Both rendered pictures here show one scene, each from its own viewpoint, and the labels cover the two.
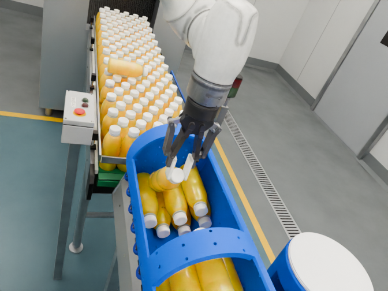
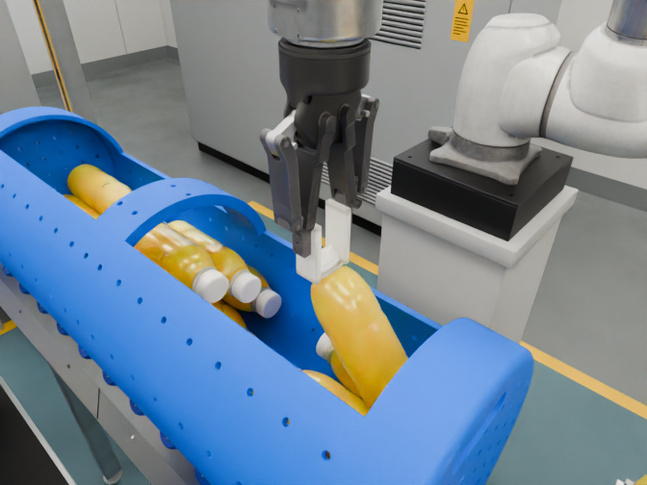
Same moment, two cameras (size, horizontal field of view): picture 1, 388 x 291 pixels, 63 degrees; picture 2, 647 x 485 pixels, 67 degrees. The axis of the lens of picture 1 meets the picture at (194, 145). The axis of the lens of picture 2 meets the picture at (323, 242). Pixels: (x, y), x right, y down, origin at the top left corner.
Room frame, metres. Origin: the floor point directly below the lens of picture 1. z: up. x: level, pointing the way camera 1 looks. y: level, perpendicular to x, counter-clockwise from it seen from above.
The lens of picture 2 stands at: (1.04, -0.13, 1.53)
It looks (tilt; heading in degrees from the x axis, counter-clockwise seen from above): 35 degrees down; 159
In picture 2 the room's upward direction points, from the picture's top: straight up
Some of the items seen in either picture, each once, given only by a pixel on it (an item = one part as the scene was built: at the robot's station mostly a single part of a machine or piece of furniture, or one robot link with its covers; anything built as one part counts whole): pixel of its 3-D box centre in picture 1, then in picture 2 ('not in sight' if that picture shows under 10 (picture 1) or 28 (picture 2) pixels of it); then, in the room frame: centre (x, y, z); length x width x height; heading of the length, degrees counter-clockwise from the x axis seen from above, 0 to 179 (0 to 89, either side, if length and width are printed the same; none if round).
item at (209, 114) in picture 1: (198, 116); (323, 92); (0.65, 0.02, 1.39); 0.08 x 0.07 x 0.09; 117
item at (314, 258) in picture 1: (329, 269); not in sight; (0.71, -0.53, 1.03); 0.28 x 0.28 x 0.01
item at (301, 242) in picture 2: (197, 159); (295, 236); (0.67, -0.02, 1.27); 0.03 x 0.01 x 0.05; 117
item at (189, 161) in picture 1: (187, 167); (308, 250); (0.66, -0.01, 1.24); 0.03 x 0.01 x 0.07; 27
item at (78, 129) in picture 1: (78, 116); not in sight; (0.95, 0.43, 1.05); 0.20 x 0.10 x 0.10; 27
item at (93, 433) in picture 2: not in sight; (86, 417); (0.00, -0.46, 0.31); 0.06 x 0.06 x 0.63; 27
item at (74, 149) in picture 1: (65, 216); not in sight; (0.95, 0.43, 0.50); 0.04 x 0.04 x 1.00; 27
